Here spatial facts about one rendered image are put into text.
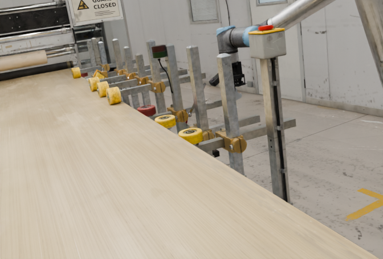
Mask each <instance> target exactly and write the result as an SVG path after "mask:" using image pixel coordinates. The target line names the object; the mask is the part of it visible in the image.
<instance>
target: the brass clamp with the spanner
mask: <svg viewBox="0 0 383 259"><path fill-rule="evenodd" d="M167 111H171V112H172V115H174V116H175V119H176V122H185V121H187V120H188V113H187V112H186V109H183V110H179V111H175V110H174V109H173V108H171V107H168V108H167Z"/></svg>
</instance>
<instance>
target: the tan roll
mask: <svg viewBox="0 0 383 259"><path fill-rule="evenodd" d="M70 54H76V50H71V51H64V52H58V53H54V54H47V55H46V52H45V50H41V51H35V52H28V53H23V54H17V55H10V56H4V57H0V72H1V71H7V70H11V69H17V68H24V67H30V66H34V65H40V64H46V63H48V61H47V58H51V57H58V56H64V55H70Z"/></svg>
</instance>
